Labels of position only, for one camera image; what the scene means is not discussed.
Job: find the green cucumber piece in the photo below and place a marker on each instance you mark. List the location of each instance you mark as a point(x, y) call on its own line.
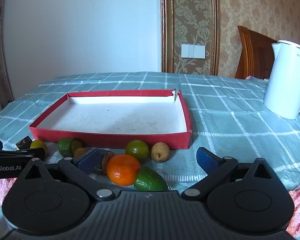
point(67, 146)

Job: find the pale crumpled garment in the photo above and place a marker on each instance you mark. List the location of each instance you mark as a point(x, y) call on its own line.
point(251, 77)

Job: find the green tomato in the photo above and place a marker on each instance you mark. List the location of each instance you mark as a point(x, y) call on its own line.
point(137, 150)

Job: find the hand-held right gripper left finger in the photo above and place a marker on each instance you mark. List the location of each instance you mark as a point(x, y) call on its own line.
point(88, 161)

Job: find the large orange tangerine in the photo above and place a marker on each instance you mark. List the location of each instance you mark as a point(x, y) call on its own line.
point(123, 170)

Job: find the white electric kettle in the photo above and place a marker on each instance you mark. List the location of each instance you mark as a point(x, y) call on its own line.
point(285, 80)

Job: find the brown round fruit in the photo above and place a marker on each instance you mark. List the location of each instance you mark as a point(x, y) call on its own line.
point(79, 152)

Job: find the red-rimmed white tray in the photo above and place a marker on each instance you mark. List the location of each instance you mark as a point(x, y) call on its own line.
point(115, 115)

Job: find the gold framed wall panel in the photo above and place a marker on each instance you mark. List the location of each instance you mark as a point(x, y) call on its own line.
point(190, 17)

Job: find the green checked blanket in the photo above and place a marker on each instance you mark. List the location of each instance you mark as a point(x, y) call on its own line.
point(240, 130)

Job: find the dark green tangerine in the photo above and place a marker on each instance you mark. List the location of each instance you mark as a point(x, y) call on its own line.
point(151, 182)

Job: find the wooden headboard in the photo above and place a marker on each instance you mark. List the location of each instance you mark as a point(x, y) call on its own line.
point(255, 55)

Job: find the eggplant piece brown cut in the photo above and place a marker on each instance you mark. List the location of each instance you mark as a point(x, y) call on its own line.
point(106, 161)

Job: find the yellow-green tangerine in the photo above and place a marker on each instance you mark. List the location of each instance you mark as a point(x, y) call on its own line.
point(38, 144)

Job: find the pale yellow longan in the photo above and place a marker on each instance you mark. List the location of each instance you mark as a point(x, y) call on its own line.
point(160, 151)

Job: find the white wall switch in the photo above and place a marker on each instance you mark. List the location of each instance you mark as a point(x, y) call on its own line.
point(193, 51)

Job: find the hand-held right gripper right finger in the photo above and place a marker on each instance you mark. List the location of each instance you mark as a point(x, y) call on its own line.
point(207, 158)

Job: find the eggplant piece pale cut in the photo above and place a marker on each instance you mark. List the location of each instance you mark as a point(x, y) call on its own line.
point(23, 142)

